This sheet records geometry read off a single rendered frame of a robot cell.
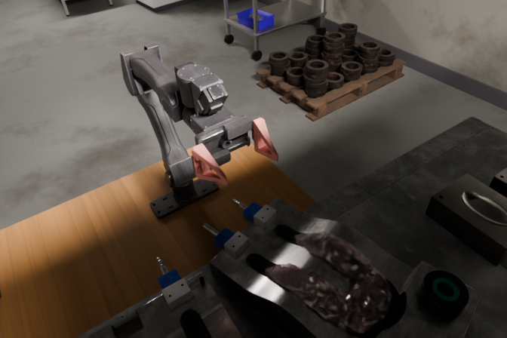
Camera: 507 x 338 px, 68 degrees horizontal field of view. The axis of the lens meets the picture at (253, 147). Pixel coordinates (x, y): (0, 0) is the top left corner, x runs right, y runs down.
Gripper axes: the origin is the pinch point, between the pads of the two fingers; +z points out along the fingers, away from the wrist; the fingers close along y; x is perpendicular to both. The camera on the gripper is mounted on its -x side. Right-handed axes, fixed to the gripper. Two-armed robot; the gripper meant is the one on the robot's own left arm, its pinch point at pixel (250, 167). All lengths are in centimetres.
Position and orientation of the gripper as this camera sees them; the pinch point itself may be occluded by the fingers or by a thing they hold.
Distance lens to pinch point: 61.1
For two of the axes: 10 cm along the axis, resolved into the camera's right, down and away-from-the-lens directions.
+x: 0.3, 7.6, 6.5
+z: 5.6, 5.2, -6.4
